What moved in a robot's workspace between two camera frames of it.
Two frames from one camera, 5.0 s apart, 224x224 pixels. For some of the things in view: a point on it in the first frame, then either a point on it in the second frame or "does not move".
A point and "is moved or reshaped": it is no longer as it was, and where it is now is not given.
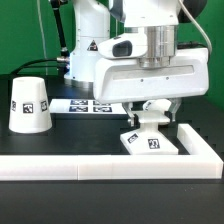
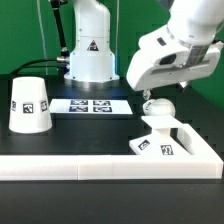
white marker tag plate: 85,106 does not move
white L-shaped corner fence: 202,164 does not move
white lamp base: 149,140 is moved or reshaped
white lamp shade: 29,106 does not move
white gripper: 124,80 to 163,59
